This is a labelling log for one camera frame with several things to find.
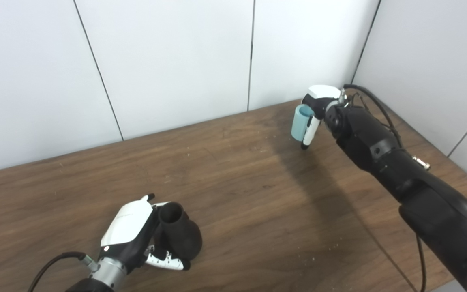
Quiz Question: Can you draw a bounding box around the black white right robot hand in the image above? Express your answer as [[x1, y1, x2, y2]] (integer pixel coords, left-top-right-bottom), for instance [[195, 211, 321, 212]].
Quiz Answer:
[[301, 85, 341, 150]]

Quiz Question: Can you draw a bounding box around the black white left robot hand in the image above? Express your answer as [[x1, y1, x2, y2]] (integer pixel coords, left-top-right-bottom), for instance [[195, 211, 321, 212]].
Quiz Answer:
[[98, 194, 191, 271]]

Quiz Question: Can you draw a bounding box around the light blue cylinder cup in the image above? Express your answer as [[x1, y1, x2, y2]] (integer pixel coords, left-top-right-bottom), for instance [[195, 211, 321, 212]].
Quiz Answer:
[[291, 104, 315, 142]]

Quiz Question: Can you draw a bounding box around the black funnel-shaped nozzle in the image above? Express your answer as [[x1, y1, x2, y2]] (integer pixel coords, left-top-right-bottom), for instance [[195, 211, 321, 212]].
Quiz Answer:
[[158, 202, 203, 261]]

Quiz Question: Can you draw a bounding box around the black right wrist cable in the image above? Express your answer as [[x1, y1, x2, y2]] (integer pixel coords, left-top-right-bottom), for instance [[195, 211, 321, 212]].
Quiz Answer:
[[339, 84, 427, 292]]

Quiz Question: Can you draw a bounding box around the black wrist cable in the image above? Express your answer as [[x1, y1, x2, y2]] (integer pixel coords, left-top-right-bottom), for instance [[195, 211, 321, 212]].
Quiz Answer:
[[27, 251, 99, 292], [339, 84, 427, 292]]

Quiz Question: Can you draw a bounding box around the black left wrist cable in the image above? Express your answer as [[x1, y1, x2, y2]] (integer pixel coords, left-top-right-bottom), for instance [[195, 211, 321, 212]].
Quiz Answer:
[[27, 251, 99, 292]]

